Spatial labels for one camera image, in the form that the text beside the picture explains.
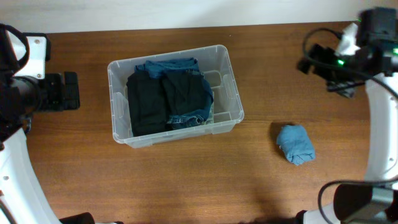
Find large black garment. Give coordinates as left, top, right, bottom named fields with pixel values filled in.
left=127, top=71, right=170, bottom=137

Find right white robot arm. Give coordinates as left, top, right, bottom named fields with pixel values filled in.
left=295, top=7, right=397, bottom=223

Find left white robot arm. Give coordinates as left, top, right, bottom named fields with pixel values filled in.
left=1, top=24, right=95, bottom=223

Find dark blue jeans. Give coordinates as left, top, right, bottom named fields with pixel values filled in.
left=134, top=58, right=213, bottom=131

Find clear plastic storage bin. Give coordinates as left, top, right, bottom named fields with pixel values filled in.
left=108, top=45, right=244, bottom=148

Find light blue jeans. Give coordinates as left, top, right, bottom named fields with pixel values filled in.
left=204, top=103, right=214, bottom=125

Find small black garment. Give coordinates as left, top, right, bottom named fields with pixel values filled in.
left=160, top=72, right=213, bottom=115

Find right black cable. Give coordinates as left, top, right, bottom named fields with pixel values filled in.
left=302, top=27, right=398, bottom=224

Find blue cloth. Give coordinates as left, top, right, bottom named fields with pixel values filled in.
left=277, top=125, right=316, bottom=166

